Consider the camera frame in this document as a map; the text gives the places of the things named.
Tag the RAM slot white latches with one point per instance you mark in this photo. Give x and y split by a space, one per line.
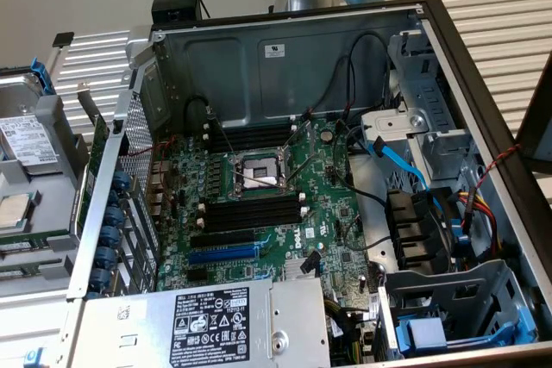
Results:
250 216
259 139
250 201
259 126

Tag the metal socket cover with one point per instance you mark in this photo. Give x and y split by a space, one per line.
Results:
283 160

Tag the CPU socket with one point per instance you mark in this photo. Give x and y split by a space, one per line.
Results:
259 170

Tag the thin metal locking lever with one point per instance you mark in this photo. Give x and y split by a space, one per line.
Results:
302 167
230 146

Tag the green motherboard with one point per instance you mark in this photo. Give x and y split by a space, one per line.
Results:
319 195

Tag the silver coin battery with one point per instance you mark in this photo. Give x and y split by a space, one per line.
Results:
328 135

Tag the open metal PC case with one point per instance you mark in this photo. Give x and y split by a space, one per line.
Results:
310 83

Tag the long black expansion slot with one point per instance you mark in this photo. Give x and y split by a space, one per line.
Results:
222 239

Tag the blue expansion slot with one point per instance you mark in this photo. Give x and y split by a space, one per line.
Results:
222 254

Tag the silver chipset heatsink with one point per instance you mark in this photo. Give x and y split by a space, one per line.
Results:
291 271

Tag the metal port block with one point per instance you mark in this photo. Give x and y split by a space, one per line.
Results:
157 191

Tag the short black expansion slot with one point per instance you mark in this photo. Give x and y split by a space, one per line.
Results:
196 274

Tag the black plastic disk brackets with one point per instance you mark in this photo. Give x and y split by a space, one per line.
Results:
409 221

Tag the blue card retention clip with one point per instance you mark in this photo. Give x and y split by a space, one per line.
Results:
110 236
100 279
114 216
121 180
105 257
113 199

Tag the silver disk bay cage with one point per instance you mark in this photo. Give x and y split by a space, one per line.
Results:
431 96

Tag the green graphics card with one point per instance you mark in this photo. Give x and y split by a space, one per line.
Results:
97 139

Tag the black box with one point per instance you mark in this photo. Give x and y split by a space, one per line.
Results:
177 4

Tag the grey disk bay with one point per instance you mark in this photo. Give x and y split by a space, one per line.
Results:
453 282

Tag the silver power supply unit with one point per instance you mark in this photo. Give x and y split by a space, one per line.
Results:
142 333

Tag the blue disk tray grey pad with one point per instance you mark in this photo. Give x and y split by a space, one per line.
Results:
420 333

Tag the black table end cap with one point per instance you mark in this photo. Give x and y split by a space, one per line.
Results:
63 39

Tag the blue plastic disk carrier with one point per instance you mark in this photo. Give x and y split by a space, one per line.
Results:
43 77

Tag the silver hard disk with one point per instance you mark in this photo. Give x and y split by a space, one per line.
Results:
26 139

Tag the dark brown panel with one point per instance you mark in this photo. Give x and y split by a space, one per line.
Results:
537 118

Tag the silver CPU chip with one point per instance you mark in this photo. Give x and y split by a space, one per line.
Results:
13 210

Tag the blue plastic latch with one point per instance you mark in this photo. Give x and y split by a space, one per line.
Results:
34 358

